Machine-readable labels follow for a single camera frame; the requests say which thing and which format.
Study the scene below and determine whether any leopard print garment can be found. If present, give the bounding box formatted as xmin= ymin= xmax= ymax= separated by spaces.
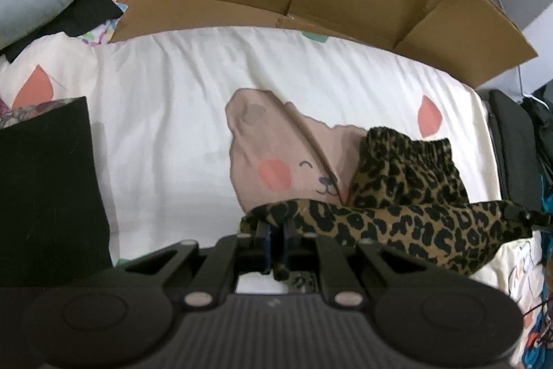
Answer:
xmin=240 ymin=127 xmax=519 ymax=275

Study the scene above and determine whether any folded black clothes stack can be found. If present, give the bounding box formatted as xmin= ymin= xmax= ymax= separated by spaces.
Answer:
xmin=487 ymin=90 xmax=542 ymax=211

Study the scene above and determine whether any teal patterned bag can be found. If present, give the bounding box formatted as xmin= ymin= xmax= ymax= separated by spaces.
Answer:
xmin=520 ymin=169 xmax=553 ymax=369

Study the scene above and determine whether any cream bear print blanket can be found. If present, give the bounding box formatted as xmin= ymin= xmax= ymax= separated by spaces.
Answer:
xmin=0 ymin=24 xmax=546 ymax=335

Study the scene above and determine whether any black garment on pile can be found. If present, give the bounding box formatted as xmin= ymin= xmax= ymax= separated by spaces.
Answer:
xmin=1 ymin=98 xmax=112 ymax=287

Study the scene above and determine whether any white charging cable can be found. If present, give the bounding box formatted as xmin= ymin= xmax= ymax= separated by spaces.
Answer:
xmin=515 ymin=64 xmax=547 ymax=102

